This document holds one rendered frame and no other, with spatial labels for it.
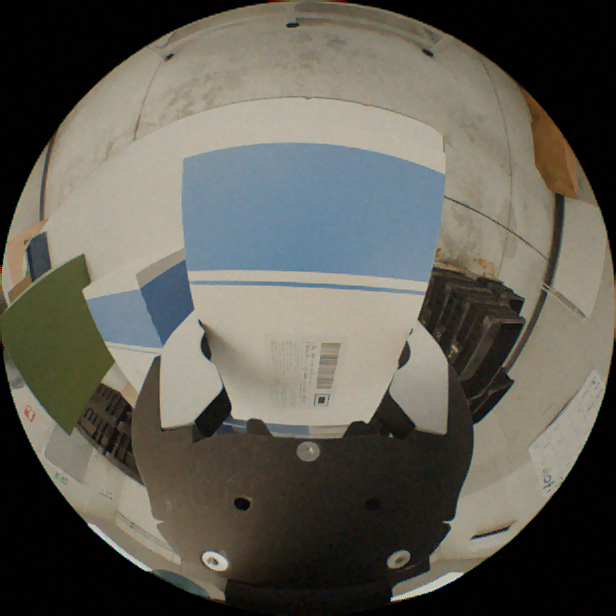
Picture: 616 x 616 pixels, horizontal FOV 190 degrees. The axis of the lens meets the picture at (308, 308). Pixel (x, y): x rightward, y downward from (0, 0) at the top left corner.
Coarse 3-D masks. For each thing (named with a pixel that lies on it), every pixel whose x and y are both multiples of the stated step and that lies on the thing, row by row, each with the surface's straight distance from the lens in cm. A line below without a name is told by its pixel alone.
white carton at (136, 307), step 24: (144, 264) 19; (168, 264) 19; (96, 288) 23; (120, 288) 18; (144, 288) 17; (168, 288) 19; (96, 312) 25; (120, 312) 20; (144, 312) 17; (168, 312) 19; (120, 336) 23; (144, 336) 19; (168, 336) 19; (120, 360) 27; (144, 360) 22
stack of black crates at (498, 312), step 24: (432, 288) 83; (456, 288) 76; (480, 288) 89; (432, 312) 82; (456, 312) 72; (480, 312) 65; (504, 312) 78; (432, 336) 81; (456, 336) 71; (480, 336) 63; (504, 336) 90; (456, 360) 72; (480, 360) 97; (504, 360) 91; (480, 384) 100
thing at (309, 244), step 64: (256, 128) 9; (320, 128) 9; (192, 192) 10; (256, 192) 8; (320, 192) 8; (384, 192) 9; (192, 256) 10; (256, 256) 9; (320, 256) 8; (384, 256) 9; (256, 320) 10; (320, 320) 10; (384, 320) 11; (256, 384) 14; (320, 384) 13; (384, 384) 14
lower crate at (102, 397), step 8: (104, 384) 83; (96, 392) 83; (104, 392) 78; (112, 392) 76; (120, 392) 74; (96, 400) 80; (104, 400) 76; (112, 400) 73; (120, 400) 70; (96, 408) 75; (104, 408) 74; (112, 408) 71; (120, 408) 67; (128, 408) 67; (104, 416) 69; (112, 416) 67; (120, 416) 66
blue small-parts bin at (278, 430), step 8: (232, 416) 31; (224, 424) 41; (232, 424) 30; (240, 424) 30; (272, 424) 30; (280, 424) 30; (288, 424) 30; (216, 432) 36; (224, 432) 42; (232, 432) 49; (240, 432) 49; (272, 432) 29; (280, 432) 29; (288, 432) 30; (296, 432) 30; (304, 432) 30
